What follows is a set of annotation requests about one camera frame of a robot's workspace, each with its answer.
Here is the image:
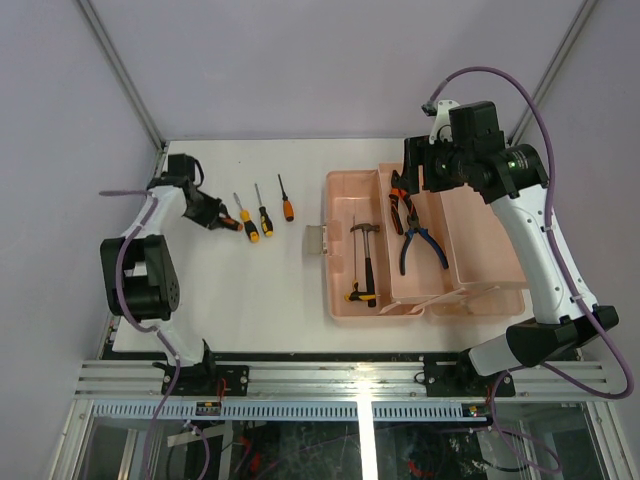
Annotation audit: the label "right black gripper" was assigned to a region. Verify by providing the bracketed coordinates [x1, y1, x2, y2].
[396, 132, 472, 195]

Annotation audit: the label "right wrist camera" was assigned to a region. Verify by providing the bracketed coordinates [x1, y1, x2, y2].
[421, 100, 460, 145]

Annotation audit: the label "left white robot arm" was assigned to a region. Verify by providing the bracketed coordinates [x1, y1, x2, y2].
[100, 153, 237, 396]

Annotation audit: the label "slotted cable duct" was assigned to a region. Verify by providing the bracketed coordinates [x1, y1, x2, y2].
[93, 399, 488, 423]

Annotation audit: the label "left aluminium frame post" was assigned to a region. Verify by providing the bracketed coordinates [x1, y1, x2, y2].
[73, 0, 166, 151]

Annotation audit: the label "long black orange screwdriver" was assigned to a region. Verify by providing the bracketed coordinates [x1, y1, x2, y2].
[217, 216, 244, 232]

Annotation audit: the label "purple cable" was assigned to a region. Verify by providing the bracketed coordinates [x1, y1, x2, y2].
[98, 188, 211, 480]
[422, 65, 635, 474]

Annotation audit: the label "aluminium mounting rail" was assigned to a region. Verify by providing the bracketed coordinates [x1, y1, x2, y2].
[74, 359, 612, 402]

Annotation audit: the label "orange handled black screwdriver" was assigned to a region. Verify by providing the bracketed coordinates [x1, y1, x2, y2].
[278, 174, 295, 222]

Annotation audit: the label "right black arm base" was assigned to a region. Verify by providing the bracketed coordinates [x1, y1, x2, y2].
[414, 345, 519, 398]

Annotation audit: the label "blue handled cutting pliers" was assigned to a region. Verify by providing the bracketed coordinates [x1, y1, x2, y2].
[398, 204, 450, 276]

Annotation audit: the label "aluminium frame post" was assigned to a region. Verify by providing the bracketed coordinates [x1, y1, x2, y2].
[507, 0, 601, 145]
[73, 0, 166, 151]

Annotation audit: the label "orange black pliers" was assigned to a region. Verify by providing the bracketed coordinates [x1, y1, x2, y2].
[389, 170, 418, 235]

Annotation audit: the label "claw hammer black handle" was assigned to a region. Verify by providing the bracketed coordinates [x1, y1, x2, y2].
[355, 223, 380, 308]

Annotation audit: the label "pink plastic tool box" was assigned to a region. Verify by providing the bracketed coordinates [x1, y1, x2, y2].
[307, 163, 527, 325]

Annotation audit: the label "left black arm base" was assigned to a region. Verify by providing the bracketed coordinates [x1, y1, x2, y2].
[171, 351, 250, 398]

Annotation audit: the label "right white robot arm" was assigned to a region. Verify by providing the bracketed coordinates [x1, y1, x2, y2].
[401, 100, 619, 395]

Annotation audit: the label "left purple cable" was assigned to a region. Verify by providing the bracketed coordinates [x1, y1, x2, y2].
[98, 188, 211, 480]

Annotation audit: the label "right aluminium frame post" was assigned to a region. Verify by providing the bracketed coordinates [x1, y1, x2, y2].
[507, 0, 601, 145]

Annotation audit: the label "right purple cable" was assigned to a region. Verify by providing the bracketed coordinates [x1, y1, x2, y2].
[422, 65, 635, 474]

